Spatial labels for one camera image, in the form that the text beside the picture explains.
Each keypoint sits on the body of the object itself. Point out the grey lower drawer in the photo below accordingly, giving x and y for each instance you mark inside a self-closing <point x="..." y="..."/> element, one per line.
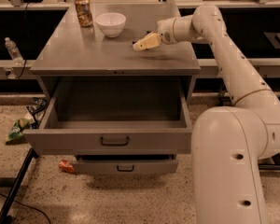
<point x="126" y="165"/>

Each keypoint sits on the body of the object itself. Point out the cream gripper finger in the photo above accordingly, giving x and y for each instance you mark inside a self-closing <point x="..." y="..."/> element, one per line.
<point x="149" y="41"/>

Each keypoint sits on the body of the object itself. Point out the black stand base right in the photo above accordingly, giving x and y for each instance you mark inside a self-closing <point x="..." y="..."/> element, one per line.
<point x="275" y="166"/>

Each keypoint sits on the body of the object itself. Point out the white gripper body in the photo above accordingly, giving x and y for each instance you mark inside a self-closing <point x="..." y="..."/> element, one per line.
<point x="165" y="29"/>

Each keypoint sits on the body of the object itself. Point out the white ceramic bowl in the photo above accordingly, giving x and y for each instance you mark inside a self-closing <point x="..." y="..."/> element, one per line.
<point x="111" y="24"/>

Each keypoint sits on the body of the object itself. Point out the grey metal drawer cabinet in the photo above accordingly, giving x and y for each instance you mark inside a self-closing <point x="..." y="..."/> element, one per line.
<point x="76" y="51"/>

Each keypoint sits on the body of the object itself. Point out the green chip bag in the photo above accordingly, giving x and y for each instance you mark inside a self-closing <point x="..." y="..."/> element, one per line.
<point x="16" y="134"/>

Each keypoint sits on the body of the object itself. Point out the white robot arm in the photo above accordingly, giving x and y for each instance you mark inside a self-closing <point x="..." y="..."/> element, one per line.
<point x="227" y="142"/>

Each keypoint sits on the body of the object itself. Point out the black stand leg left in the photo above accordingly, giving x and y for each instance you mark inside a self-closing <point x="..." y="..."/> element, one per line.
<point x="14" y="183"/>

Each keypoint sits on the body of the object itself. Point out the dark snack packets pile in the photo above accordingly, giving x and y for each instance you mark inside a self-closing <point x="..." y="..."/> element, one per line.
<point x="37" y="111"/>

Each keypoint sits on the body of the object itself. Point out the clear plastic water bottle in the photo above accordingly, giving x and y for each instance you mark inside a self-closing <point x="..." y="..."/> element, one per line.
<point x="13" y="51"/>

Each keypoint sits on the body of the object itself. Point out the orange soda can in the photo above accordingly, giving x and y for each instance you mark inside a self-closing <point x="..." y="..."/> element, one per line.
<point x="83" y="8"/>

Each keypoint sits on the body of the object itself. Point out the open grey top drawer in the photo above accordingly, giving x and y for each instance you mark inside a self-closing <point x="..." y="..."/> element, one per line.
<point x="114" y="116"/>

